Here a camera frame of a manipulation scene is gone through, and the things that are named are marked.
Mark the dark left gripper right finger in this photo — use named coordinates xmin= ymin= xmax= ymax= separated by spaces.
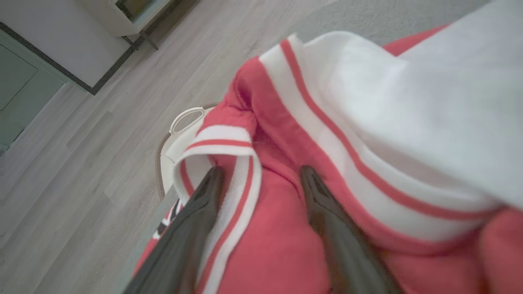
xmin=299 ymin=165 xmax=403 ymax=294

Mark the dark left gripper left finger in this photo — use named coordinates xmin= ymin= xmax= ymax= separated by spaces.
xmin=123 ymin=165 xmax=225 ymax=294

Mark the red garment with white trim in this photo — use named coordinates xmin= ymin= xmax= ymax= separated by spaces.
xmin=133 ymin=0 xmax=523 ymax=294

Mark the white laundry basket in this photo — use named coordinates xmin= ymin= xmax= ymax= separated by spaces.
xmin=154 ymin=102 xmax=219 ymax=200

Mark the pale grey door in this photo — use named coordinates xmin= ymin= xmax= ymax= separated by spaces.
xmin=0 ymin=29 xmax=69 ymax=154

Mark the white cabinet with legs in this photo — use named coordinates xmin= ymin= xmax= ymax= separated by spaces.
xmin=78 ymin=0 xmax=180 ymax=51

